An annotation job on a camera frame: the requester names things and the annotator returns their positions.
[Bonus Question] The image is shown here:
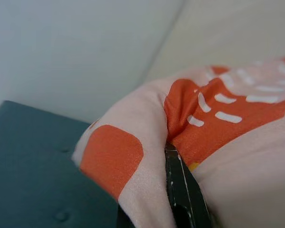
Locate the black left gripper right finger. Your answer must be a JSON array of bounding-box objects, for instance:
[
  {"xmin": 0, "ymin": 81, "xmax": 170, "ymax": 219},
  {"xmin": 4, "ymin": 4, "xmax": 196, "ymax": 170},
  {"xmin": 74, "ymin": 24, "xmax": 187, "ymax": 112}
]
[{"xmin": 163, "ymin": 143, "xmax": 219, "ymax": 228}]

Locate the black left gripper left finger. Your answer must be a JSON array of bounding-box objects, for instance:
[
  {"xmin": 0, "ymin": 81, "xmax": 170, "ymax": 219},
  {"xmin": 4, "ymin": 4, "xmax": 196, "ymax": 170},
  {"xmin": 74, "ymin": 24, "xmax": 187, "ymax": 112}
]
[{"xmin": 117, "ymin": 203, "xmax": 137, "ymax": 228}]

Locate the pink pillow with orange patches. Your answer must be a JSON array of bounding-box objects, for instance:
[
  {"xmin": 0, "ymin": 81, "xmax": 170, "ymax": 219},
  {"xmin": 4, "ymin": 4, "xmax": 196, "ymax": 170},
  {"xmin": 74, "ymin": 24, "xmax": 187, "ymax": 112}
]
[{"xmin": 71, "ymin": 55, "xmax": 285, "ymax": 228}]

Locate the teal fabric headboard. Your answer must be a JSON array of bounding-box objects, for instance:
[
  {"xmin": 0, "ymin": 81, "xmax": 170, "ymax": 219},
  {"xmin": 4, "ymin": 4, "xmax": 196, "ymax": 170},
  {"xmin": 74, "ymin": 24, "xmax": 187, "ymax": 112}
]
[{"xmin": 0, "ymin": 100, "xmax": 120, "ymax": 228}]

